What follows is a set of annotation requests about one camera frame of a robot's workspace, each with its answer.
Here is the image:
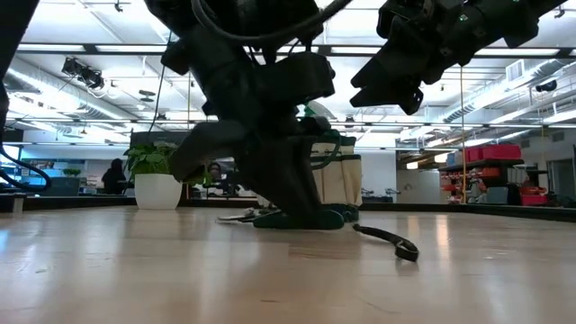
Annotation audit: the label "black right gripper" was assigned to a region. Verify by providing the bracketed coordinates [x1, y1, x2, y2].
[349, 0, 479, 116]

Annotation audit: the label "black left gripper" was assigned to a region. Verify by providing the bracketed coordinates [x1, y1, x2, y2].
[160, 30, 337, 227]

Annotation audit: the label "green-handled pruning shears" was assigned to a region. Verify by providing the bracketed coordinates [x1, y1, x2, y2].
[217, 207, 420, 264]

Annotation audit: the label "beige green canvas gardening bag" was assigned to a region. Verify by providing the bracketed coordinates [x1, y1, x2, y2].
[309, 129, 365, 224]

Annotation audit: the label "person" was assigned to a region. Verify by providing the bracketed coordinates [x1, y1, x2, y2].
[101, 157, 130, 195]
[206, 161, 226, 186]

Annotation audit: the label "white plant pot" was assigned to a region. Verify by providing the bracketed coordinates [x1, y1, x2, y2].
[133, 173, 184, 212]

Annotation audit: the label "green leafy plant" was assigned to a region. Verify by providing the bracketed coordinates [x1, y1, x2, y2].
[123, 141, 181, 179]

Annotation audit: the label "black storage rack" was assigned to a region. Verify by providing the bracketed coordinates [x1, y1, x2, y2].
[438, 143, 553, 208]

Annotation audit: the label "large red storage bin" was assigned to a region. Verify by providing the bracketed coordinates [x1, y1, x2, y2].
[464, 143, 523, 163]

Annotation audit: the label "black ceiling spotlight cluster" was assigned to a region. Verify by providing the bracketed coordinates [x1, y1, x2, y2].
[61, 57, 105, 90]

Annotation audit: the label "long black cable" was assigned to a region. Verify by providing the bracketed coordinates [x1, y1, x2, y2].
[147, 31, 173, 136]

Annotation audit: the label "silver air duct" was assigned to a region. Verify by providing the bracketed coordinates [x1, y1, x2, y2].
[443, 58, 576, 123]

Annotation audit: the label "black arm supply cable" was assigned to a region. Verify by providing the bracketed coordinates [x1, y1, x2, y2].
[0, 143, 52, 194]

